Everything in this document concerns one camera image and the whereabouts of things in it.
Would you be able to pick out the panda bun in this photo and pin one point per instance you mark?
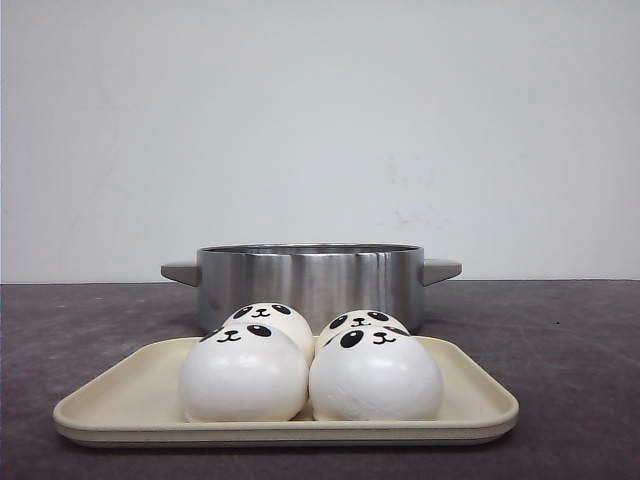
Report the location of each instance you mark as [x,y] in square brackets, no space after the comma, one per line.
[243,372]
[355,319]
[284,318]
[375,373]

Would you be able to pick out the stainless steel steamer pot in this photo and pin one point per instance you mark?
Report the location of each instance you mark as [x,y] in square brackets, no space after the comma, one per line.
[320,281]

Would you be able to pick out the cream rectangular plastic tray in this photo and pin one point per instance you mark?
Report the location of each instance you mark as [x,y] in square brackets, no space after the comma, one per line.
[136,404]

